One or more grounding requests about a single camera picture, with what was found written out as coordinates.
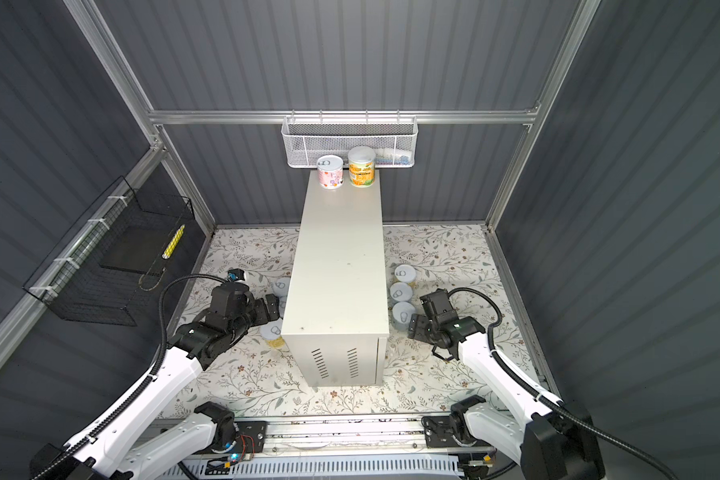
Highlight pink label can front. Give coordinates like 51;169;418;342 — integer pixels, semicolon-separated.
316;154;344;190

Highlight orange label can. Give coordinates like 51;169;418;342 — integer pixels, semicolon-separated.
348;146;376;188

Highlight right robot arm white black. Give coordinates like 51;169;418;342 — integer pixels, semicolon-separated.
408;287;605;479

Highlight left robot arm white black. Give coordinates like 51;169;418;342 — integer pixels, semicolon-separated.
29;274;280;479

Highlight white metal cabinet counter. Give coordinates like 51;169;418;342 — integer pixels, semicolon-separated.
281;171;390;387

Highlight can left rear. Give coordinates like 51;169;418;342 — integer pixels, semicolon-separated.
272;277;291;298

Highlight teal label can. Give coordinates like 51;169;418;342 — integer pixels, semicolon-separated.
392;301;416;331

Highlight yellow label can left front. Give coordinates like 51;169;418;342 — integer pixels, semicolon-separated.
259;319;285;349

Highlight can right middle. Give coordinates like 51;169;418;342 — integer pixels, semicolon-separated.
389;282;413;303

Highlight yellow can right rear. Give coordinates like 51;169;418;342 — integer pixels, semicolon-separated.
394;264;417;285

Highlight floral patterned mat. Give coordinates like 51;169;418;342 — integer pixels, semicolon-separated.
161;225;536;418

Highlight yellow marker pen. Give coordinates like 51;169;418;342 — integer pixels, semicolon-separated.
161;224;186;260

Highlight tubes in white basket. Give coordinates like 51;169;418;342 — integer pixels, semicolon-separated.
375;148;413;166

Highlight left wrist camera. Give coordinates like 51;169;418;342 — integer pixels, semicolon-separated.
226;268;247;284

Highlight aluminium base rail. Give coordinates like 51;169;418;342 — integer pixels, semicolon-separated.
86;411;607;480

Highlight black wire wall basket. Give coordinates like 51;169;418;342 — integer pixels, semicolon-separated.
24;182;204;327

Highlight right black corrugated cable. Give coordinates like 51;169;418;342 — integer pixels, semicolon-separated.
446;286;679;480

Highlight black corrugated cable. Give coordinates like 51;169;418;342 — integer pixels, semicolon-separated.
29;273;229;480
446;286;679;480

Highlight left black corrugated cable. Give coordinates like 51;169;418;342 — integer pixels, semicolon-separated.
29;273;229;480

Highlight white wire mesh basket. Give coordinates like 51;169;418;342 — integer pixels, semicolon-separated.
281;118;419;169

